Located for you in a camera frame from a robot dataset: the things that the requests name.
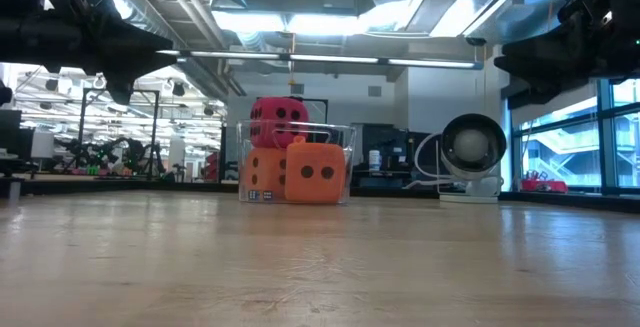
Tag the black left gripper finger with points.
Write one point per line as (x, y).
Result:
(135, 47)
(120, 89)

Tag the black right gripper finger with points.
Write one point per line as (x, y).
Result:
(540, 52)
(555, 79)

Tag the large pink foam die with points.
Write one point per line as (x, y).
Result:
(280, 127)

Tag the large orange foam die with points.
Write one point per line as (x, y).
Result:
(265, 179)
(315, 187)

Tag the clear plastic bin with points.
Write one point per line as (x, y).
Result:
(350, 167)

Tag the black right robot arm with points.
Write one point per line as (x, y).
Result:
(635, 27)

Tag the black hanging spotlight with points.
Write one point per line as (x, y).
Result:
(178, 89)
(51, 85)

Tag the black background robot rig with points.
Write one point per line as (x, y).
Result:
(132, 154)

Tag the blue framed window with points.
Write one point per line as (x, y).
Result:
(607, 142)

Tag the black monitor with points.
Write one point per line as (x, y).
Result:
(10, 134)

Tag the white and black round fan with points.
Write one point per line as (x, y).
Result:
(470, 144)

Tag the red object by window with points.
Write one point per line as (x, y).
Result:
(544, 186)

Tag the red background object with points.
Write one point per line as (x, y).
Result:
(212, 166)

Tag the black equipment cabinet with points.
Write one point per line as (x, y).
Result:
(395, 147)

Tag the long ceiling light bar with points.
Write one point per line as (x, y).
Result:
(330, 59)

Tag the white canister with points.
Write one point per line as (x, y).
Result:
(374, 160)

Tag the grey wall vent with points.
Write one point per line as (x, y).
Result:
(374, 91)
(297, 88)

